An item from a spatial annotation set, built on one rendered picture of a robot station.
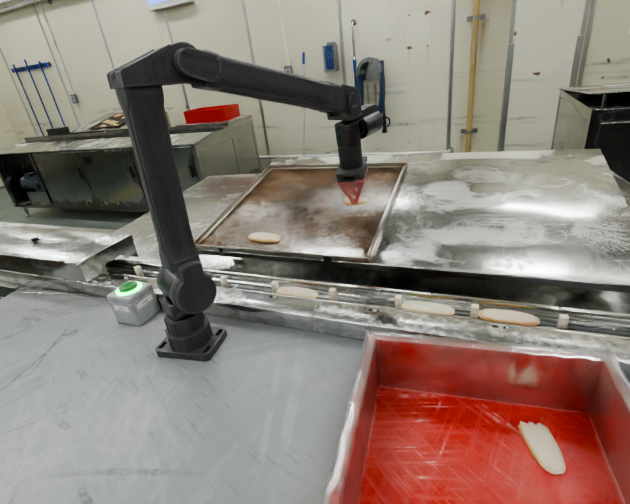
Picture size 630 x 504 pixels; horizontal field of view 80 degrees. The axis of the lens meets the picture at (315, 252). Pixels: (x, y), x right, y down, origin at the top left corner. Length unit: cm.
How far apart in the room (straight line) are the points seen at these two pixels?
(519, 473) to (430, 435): 11
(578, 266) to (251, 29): 452
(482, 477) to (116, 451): 51
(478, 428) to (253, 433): 32
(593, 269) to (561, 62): 329
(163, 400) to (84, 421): 13
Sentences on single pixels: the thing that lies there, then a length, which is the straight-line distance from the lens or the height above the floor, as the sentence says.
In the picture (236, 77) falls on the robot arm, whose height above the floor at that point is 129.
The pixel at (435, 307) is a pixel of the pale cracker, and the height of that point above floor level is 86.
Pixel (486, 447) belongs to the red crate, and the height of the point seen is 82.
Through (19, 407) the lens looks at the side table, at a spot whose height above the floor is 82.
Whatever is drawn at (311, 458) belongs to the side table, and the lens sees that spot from 59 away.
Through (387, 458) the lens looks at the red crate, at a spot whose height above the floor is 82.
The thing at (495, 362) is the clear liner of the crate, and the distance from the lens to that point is 60.
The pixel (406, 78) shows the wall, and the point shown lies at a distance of 440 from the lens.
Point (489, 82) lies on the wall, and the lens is 435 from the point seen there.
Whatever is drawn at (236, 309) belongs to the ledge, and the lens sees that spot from 84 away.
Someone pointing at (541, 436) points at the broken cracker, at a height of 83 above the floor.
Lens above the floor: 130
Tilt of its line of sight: 26 degrees down
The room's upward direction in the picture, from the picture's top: 7 degrees counter-clockwise
